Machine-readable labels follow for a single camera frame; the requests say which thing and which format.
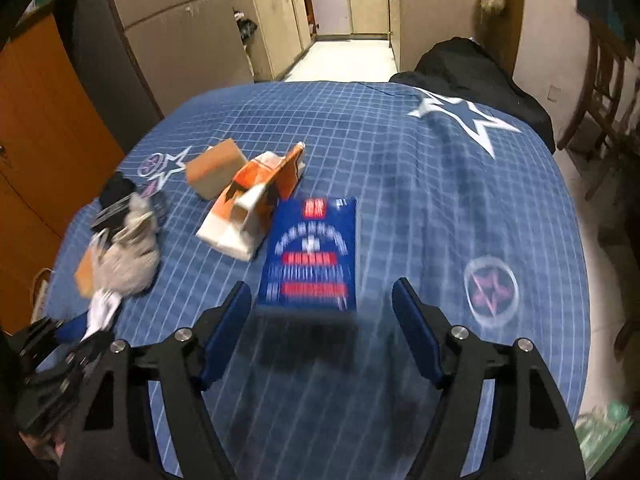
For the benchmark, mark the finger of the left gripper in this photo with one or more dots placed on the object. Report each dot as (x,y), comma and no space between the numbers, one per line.
(72,331)

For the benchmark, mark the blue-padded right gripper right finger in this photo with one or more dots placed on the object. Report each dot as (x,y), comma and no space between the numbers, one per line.
(455,361)

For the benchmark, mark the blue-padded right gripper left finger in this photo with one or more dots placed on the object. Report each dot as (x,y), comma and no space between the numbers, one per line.
(186,364)

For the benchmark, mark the clear bag with beige stuffing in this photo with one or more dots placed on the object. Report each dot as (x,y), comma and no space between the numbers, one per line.
(118,266)

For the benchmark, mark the orange white carton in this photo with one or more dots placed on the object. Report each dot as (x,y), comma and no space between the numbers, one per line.
(240,217)

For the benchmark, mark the blue red medicine box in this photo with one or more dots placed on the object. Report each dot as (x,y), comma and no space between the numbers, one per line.
(311,257)

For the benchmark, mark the orange brown cardboard box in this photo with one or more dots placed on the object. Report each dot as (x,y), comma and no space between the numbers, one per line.
(212,171)

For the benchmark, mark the green-lined trash bin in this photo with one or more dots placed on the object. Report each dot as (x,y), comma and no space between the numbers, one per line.
(600,432)

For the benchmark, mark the beige kitchen counter cabinets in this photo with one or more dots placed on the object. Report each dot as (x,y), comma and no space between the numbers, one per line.
(287,28)

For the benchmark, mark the orange wooden cabinet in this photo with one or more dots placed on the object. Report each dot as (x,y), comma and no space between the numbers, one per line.
(56,154)

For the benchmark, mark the dark wooden chair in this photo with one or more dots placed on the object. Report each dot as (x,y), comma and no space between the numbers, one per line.
(599,98)

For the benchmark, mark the black bag on floor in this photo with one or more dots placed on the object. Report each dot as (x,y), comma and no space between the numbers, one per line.
(461,68)

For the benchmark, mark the grey refrigerator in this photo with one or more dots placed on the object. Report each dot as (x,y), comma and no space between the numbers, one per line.
(138,60)

